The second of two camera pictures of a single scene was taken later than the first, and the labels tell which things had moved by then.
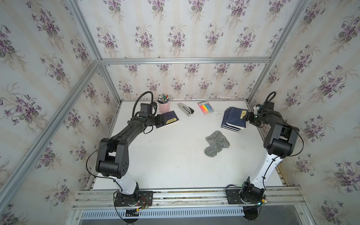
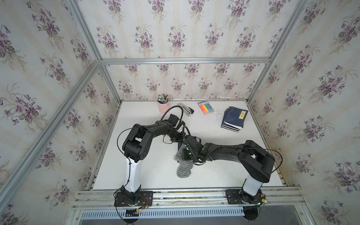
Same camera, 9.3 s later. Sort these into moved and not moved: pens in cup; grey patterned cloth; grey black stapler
Moved: grey patterned cloth
Not moved: pens in cup; grey black stapler
